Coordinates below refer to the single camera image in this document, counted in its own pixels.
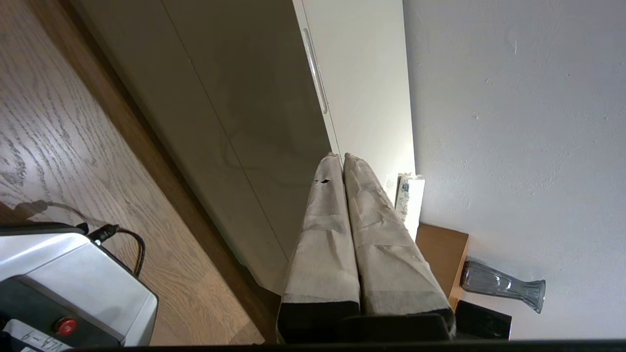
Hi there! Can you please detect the white paper label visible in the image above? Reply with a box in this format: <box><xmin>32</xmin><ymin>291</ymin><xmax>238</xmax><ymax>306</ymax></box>
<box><xmin>2</xmin><ymin>319</ymin><xmax>72</xmax><ymax>352</ymax></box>

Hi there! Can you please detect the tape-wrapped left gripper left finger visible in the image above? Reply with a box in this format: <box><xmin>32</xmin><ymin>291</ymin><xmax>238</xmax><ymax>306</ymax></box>
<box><xmin>275</xmin><ymin>153</ymin><xmax>361</xmax><ymax>344</ymax></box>

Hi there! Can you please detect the red emergency stop button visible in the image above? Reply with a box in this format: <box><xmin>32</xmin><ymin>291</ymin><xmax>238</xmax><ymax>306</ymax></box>
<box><xmin>55</xmin><ymin>317</ymin><xmax>78</xmax><ymax>337</ymax></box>

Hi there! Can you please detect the white cabinet drawer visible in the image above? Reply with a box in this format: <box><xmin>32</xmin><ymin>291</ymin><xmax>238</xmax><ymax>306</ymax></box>
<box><xmin>160</xmin><ymin>0</ymin><xmax>341</xmax><ymax>261</ymax></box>
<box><xmin>73</xmin><ymin>0</ymin><xmax>290</xmax><ymax>295</ymax></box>

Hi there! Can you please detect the clear glass vase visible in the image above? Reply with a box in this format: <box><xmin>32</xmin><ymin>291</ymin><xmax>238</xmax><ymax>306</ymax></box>
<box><xmin>460</xmin><ymin>259</ymin><xmax>547</xmax><ymax>315</ymax></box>

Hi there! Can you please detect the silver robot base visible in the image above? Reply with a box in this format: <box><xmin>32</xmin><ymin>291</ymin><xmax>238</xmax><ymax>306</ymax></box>
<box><xmin>0</xmin><ymin>222</ymin><xmax>160</xmax><ymax>351</ymax></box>

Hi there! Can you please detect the white blue tissue pack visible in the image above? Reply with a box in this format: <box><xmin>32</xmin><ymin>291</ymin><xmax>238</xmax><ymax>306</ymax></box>
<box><xmin>393</xmin><ymin>173</ymin><xmax>425</xmax><ymax>224</ymax></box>

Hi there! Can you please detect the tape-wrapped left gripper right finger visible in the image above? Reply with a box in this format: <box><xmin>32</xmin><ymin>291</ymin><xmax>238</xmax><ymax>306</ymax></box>
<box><xmin>343</xmin><ymin>153</ymin><xmax>456</xmax><ymax>341</ymax></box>

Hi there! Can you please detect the brown wooden side table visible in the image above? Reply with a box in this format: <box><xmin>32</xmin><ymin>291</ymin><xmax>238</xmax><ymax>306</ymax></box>
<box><xmin>414</xmin><ymin>222</ymin><xmax>470</xmax><ymax>312</ymax></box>

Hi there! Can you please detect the white glossy low cabinet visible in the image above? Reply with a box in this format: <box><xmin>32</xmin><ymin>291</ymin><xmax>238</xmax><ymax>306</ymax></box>
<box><xmin>73</xmin><ymin>0</ymin><xmax>426</xmax><ymax>295</ymax></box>

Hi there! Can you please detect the black base power cable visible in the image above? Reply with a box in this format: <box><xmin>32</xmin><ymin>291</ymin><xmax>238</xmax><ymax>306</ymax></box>
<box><xmin>87</xmin><ymin>223</ymin><xmax>147</xmax><ymax>278</ymax></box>

